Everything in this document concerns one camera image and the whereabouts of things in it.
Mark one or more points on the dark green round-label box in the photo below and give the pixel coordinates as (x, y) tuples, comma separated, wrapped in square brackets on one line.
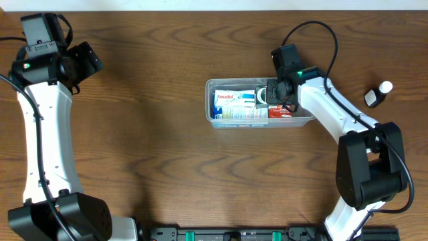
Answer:
[(260, 97)]

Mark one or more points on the white Panadol box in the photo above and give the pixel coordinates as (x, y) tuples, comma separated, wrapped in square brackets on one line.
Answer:
[(234, 98)]

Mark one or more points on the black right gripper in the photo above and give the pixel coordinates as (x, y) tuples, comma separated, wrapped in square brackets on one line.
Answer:
[(271, 95)]

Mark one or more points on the red medicine box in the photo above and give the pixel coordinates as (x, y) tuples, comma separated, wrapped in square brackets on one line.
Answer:
[(279, 111)]

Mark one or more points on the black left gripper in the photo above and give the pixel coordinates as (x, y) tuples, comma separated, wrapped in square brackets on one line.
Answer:
[(81, 71)]

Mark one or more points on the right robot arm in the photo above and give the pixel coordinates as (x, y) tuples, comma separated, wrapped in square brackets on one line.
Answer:
[(370, 166)]

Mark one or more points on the clear plastic container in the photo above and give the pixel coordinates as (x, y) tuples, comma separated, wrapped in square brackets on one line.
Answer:
[(298, 119)]

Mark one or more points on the dark bottle white cap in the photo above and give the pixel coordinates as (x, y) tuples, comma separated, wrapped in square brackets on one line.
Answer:
[(378, 94)]

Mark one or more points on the blue KoolFever box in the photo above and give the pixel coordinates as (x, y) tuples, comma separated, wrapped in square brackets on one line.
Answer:
[(237, 116)]

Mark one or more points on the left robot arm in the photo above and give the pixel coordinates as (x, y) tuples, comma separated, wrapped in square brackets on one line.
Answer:
[(46, 75)]

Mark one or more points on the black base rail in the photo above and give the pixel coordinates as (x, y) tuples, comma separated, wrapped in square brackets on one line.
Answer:
[(292, 233)]

